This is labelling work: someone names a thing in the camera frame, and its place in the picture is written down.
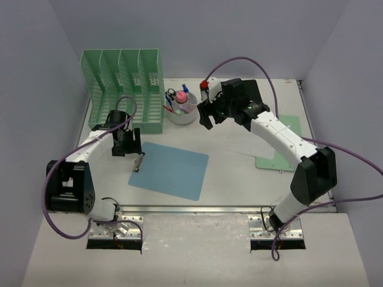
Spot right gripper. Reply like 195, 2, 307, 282
198, 88, 236, 130

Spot purple highlighter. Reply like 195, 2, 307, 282
179, 105, 191, 114

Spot white clipboard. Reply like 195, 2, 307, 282
226, 122, 275, 159

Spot red pen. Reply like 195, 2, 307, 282
163, 105, 174, 113

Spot blue clipboard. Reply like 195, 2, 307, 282
128, 142, 209, 201

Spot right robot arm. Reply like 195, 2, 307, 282
197, 78, 337, 235

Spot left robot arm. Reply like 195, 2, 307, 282
43, 110, 145, 235

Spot white round desk organizer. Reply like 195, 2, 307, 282
165, 92, 197, 125

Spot black clipboard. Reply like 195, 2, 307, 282
212, 78, 262, 103

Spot green mesh file organizer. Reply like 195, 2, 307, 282
80, 48, 165, 135

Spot green clipboard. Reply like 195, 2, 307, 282
251, 112, 302, 172

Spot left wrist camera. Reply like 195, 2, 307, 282
114, 127, 132, 142

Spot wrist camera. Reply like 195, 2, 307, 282
199, 77, 221, 103
114, 127, 132, 142

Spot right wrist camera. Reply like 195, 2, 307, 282
199, 77, 221, 103

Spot black handled scissors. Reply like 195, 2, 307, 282
165, 88, 177, 101

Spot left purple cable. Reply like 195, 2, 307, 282
41, 96, 145, 240

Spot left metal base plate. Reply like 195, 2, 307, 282
88, 213, 144, 240

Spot metal base plate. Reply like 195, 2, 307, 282
88, 213, 144, 240
248, 214, 303, 240

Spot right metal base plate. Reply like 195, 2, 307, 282
248, 214, 303, 240

